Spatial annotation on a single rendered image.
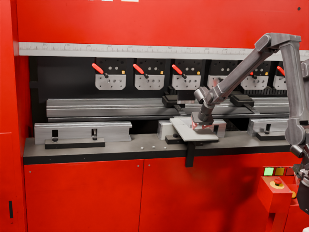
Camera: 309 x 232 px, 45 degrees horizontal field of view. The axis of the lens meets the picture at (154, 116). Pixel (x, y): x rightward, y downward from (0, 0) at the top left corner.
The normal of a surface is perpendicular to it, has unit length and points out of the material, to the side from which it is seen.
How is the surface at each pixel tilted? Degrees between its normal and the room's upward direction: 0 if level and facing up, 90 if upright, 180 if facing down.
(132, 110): 90
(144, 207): 90
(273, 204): 90
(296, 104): 78
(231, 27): 90
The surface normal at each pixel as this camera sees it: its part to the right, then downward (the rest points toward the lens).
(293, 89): -0.78, 0.01
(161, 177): 0.24, 0.39
